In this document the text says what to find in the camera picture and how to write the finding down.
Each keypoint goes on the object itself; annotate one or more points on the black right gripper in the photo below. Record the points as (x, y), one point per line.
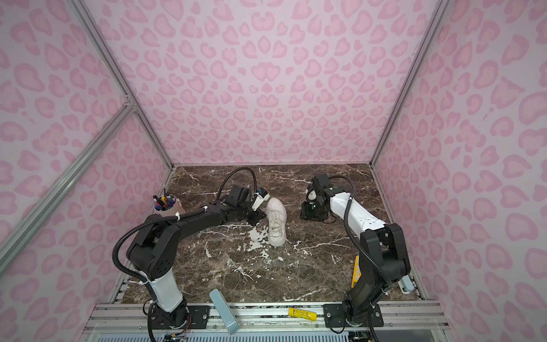
(306, 213)

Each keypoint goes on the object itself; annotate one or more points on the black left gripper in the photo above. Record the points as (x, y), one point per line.
(258, 215)

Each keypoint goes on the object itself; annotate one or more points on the white knit sneaker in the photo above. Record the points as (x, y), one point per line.
(277, 217)

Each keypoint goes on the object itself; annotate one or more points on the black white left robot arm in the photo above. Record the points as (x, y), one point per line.
(150, 252)

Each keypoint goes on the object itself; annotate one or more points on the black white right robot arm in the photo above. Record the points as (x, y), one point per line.
(383, 256)

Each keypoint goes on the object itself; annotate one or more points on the yellow calculator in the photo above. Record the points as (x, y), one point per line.
(356, 272)

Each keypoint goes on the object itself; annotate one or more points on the pink pen cup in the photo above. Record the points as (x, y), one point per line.
(173, 211)

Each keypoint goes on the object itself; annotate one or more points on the coloured pens in cup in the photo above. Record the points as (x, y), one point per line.
(164, 201)

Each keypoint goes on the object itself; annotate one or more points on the yellow marker tube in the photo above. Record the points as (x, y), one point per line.
(302, 314)

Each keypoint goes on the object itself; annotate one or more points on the light blue stapler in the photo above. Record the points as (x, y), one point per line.
(406, 285)

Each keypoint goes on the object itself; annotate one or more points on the light blue eraser block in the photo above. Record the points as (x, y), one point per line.
(225, 312)

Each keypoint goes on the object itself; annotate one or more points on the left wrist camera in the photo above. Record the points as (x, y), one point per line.
(243, 197)

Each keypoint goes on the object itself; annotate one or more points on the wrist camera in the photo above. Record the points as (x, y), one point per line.
(243, 197)
(316, 189)

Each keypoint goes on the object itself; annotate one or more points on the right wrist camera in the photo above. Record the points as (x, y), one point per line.
(316, 189)

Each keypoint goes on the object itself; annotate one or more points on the diagonal aluminium frame bar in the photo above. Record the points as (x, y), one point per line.
(27, 229)

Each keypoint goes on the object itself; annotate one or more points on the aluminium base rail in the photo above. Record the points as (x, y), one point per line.
(402, 321)

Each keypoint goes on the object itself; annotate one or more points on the aluminium corner frame post right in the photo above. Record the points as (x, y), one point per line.
(439, 16)

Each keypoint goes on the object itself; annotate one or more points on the aluminium corner frame post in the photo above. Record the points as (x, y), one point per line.
(439, 16)
(91, 28)

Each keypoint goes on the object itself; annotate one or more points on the aluminium corner frame post left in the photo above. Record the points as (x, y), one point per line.
(91, 28)

